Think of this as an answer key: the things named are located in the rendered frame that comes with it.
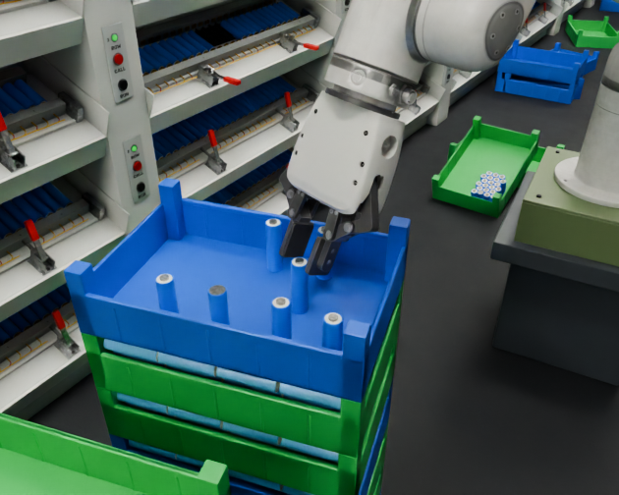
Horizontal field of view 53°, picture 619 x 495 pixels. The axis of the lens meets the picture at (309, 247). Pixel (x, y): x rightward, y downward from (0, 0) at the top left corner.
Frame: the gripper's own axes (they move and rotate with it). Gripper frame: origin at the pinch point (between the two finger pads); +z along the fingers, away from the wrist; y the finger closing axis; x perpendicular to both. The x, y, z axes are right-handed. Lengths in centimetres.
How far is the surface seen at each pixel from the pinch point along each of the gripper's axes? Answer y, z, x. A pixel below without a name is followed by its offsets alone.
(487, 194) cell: 39, 0, -112
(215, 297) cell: 0.9, 5.8, 9.4
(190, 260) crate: 15.4, 9.1, 1.4
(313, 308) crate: -1.0, 6.7, -3.1
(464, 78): 95, -31, -168
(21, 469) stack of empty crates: 7.0, 27.4, 20.7
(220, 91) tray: 63, -6, -33
